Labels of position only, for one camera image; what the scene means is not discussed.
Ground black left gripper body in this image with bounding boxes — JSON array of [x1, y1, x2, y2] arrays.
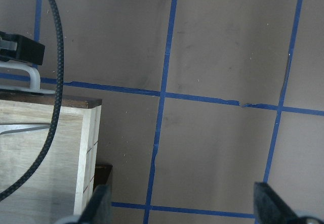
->
[[1, 31, 45, 65]]

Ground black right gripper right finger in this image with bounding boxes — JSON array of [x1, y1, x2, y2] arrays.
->
[[254, 182, 299, 224]]

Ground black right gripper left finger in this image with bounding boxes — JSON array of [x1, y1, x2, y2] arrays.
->
[[80, 185, 111, 223]]

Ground wooden drawer with white handle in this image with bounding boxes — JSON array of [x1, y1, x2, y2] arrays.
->
[[0, 61, 103, 224]]

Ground grey orange handled scissors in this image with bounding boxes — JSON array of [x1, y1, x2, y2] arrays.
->
[[1, 123, 50, 135]]

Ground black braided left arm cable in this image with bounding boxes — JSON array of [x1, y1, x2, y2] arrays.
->
[[0, 0, 64, 201]]

